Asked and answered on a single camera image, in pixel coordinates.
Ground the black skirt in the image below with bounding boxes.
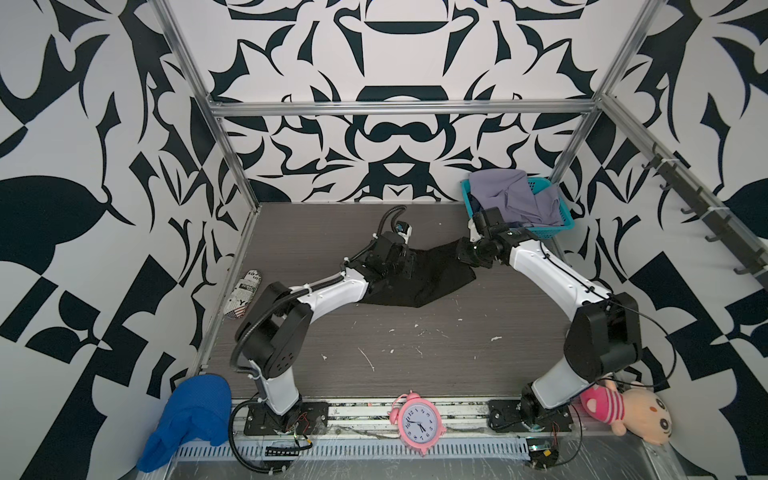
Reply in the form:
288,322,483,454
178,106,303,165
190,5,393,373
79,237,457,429
360,240,476,308

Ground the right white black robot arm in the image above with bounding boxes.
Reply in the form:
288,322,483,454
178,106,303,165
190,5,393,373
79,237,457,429
457,208,644,431

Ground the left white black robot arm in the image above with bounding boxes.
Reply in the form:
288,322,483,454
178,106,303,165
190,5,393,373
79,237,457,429
229,205,415,432

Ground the purple grey skirt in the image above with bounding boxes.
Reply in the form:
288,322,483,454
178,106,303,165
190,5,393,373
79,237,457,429
468,169,560,224

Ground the teal plastic basket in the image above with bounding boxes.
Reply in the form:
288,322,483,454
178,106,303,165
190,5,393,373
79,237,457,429
460,176,575,239

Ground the pink alarm clock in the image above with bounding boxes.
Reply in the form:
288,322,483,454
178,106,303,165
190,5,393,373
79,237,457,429
389,391,447,456

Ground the pink plush pig toy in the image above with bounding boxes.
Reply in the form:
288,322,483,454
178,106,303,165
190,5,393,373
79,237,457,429
579,379,673,446

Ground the small green circuit board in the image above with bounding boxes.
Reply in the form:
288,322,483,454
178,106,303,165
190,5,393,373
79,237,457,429
526,438,560,471

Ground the blue cloth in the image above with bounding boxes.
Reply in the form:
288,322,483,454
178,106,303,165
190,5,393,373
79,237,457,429
136,374,232,473

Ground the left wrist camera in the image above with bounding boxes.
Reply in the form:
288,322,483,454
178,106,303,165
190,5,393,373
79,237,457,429
393,221,412,244

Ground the white slotted cable duct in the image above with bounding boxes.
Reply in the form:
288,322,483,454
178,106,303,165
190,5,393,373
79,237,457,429
174,437,530,461

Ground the black wall hook rack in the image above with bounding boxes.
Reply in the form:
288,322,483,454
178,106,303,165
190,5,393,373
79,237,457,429
643,142,767,290

